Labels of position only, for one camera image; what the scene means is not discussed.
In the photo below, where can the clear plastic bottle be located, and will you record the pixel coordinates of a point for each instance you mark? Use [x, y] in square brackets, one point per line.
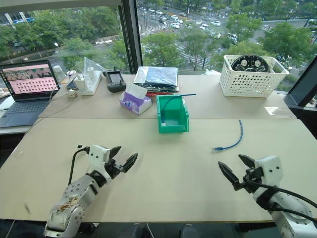
[58, 73]

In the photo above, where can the purple tissue pack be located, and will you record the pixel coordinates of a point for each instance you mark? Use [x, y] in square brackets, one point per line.
[133, 102]

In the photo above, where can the black angled monitor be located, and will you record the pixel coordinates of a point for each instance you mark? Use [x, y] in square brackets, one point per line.
[303, 91]

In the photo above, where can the stack of bagged blue items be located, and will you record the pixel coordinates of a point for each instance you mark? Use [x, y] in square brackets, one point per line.
[158, 77]

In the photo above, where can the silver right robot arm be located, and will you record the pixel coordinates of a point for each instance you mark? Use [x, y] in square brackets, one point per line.
[289, 215]

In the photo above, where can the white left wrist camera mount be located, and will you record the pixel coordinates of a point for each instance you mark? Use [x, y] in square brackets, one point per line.
[97, 155]

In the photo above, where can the black handheld remote controller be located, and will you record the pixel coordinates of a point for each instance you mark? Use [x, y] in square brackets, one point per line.
[114, 79]

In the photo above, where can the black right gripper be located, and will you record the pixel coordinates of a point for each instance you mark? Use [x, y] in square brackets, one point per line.
[251, 182]

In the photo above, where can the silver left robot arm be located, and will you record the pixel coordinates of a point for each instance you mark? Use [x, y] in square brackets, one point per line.
[74, 196]

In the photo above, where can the white power strip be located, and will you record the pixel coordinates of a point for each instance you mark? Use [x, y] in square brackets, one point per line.
[90, 85]

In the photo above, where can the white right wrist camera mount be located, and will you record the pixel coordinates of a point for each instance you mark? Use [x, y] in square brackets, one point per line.
[268, 168]

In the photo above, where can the black round circuit disc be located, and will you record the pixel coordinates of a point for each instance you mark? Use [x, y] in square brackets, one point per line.
[248, 63]

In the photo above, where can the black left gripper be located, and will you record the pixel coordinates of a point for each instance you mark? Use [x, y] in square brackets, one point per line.
[112, 168]

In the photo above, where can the small phone on stand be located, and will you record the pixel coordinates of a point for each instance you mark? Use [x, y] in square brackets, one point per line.
[71, 81]

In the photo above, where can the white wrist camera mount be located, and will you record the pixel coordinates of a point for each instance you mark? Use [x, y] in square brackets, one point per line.
[268, 168]
[97, 155]

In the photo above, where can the dark window frame post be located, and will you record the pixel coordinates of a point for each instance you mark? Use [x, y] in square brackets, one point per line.
[131, 37]

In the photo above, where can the small white coiled object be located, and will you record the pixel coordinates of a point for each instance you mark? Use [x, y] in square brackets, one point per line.
[72, 94]

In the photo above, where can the open dark laptop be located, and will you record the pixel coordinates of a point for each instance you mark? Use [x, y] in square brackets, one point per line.
[27, 86]

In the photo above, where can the green plastic bin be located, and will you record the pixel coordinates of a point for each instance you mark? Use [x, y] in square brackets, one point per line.
[173, 127]

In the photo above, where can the white perforated plastic basket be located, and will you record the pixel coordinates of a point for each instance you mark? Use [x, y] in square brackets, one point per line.
[247, 84]

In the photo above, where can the white crumpled plastic bag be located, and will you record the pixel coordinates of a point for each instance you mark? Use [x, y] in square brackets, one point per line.
[211, 72]

